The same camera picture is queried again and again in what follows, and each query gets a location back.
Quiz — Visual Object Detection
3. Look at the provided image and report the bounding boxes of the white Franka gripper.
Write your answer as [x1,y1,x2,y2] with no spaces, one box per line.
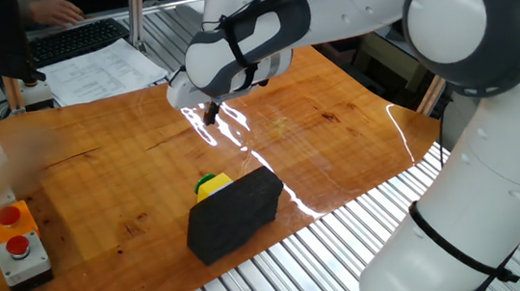
[163,65,223,131]

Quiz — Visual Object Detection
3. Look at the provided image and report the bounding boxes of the black foam block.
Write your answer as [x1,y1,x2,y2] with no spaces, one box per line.
[179,164,292,268]

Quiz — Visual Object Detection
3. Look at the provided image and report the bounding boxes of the yellow box with green button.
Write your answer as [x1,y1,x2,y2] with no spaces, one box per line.
[192,170,237,204]

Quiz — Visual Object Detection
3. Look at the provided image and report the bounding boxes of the orange box with red button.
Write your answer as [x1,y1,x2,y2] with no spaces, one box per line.
[0,198,41,246]

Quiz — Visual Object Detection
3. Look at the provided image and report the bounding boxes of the grey black box red button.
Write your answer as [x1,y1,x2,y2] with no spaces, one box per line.
[0,228,57,291]

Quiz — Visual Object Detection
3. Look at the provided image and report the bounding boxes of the person left hand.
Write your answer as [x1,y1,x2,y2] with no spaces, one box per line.
[27,0,87,33]

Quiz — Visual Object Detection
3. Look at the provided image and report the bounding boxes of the person right hand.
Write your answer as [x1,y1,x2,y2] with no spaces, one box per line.
[0,122,71,206]

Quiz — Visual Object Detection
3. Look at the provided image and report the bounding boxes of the wood pattern table mat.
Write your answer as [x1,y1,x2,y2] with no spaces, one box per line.
[0,33,458,291]

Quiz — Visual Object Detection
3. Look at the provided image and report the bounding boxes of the printed white paper sheets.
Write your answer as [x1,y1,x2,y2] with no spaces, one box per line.
[36,33,171,110]

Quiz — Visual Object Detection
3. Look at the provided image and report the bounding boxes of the black computer keyboard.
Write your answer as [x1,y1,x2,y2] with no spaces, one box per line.
[27,16,134,68]

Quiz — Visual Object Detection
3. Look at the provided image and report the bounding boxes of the white block with black knob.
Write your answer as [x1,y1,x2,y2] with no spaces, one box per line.
[18,75,57,114]

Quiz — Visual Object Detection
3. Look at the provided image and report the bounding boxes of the short wooden sticks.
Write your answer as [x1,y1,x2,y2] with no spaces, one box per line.
[1,74,26,116]

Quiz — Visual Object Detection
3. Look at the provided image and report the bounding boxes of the aluminium frame post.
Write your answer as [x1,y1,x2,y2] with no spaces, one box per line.
[125,0,151,53]

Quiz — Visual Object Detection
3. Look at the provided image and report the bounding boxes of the black velcro strap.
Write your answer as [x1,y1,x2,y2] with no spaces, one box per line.
[406,190,520,291]

